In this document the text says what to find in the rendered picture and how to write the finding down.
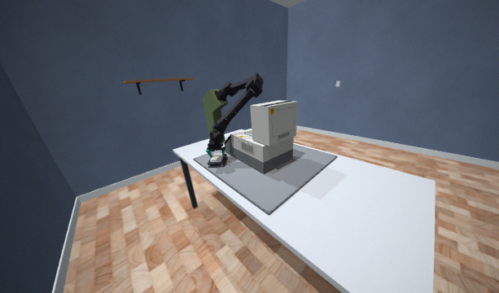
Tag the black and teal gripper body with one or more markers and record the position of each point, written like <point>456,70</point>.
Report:
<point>220,147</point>

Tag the white thermal cycler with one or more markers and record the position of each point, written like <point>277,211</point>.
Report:
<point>269,143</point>

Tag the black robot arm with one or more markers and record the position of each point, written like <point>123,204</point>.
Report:
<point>231,90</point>

